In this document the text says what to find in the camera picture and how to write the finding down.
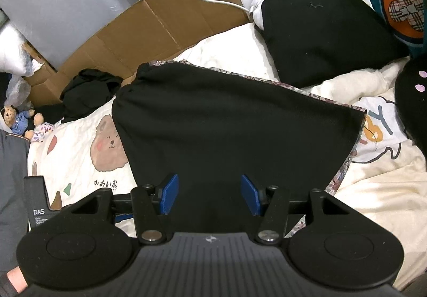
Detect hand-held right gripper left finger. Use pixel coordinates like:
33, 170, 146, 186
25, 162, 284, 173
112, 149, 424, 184
63, 173, 180, 245

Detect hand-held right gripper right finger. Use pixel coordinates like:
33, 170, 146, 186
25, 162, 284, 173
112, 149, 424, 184
240, 173, 365, 245

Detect black shorts with bear print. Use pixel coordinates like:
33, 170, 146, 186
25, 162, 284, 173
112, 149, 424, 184
112, 60, 367, 241

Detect person's left hand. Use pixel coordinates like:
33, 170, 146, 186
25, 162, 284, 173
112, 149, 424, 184
0, 267, 29, 297

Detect person's grey clothing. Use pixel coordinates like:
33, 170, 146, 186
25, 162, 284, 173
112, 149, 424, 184
0, 130, 30, 272

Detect plush toy in floral outfit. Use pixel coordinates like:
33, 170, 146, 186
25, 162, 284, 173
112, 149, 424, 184
25, 113, 56, 144

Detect teddy bear in blue outfit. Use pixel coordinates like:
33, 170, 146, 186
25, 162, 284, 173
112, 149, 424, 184
2, 105, 35, 137

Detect clear plastic bag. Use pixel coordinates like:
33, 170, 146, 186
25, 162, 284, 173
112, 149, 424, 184
5, 77, 34, 111

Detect crumpled black clothing pile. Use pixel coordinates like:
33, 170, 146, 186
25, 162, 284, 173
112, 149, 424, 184
33, 68, 124, 124

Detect white quilt with coloured shapes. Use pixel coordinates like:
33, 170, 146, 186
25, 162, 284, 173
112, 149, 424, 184
27, 21, 427, 291

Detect white plastic bag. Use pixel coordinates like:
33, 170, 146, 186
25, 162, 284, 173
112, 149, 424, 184
0, 28, 41, 77

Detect brown cardboard box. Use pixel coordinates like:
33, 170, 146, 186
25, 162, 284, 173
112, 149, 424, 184
22, 0, 251, 107

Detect folded black garment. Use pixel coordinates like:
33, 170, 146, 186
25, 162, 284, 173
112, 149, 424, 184
261, 0, 410, 89

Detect black plush with pink paw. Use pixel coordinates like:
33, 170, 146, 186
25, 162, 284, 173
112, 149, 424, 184
394, 57, 427, 147

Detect white crumpled cloth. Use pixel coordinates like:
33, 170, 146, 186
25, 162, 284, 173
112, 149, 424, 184
248, 0, 281, 30

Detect silver foam wrap panel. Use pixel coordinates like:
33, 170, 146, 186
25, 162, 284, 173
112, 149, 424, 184
0, 0, 154, 71

